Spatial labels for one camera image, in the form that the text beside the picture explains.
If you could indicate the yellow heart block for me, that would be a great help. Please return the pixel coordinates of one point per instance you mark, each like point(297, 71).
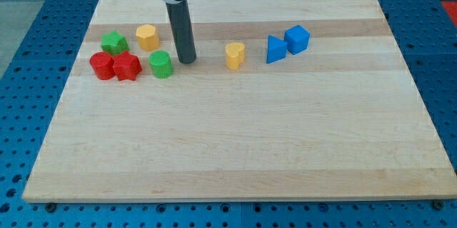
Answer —
point(235, 53)

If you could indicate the light wooden board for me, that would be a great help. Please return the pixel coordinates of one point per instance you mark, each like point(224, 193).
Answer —
point(340, 121)

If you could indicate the blue triangle block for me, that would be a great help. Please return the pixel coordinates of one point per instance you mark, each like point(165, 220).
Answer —
point(276, 49)

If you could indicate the green cylinder block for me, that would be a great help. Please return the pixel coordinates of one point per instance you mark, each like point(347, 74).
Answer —
point(160, 63)

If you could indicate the blue cube block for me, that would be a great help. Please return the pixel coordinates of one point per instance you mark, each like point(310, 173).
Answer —
point(297, 39)

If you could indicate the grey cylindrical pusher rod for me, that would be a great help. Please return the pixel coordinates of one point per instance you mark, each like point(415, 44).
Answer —
point(180, 21)

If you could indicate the yellow hexagon block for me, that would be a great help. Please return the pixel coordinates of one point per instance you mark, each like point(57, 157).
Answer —
point(148, 37)

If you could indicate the red star block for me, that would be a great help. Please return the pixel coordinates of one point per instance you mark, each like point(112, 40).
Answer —
point(126, 66)

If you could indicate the green star block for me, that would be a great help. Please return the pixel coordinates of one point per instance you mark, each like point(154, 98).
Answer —
point(114, 43)

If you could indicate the red cylinder block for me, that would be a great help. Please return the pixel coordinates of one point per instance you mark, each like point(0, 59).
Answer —
point(102, 64)

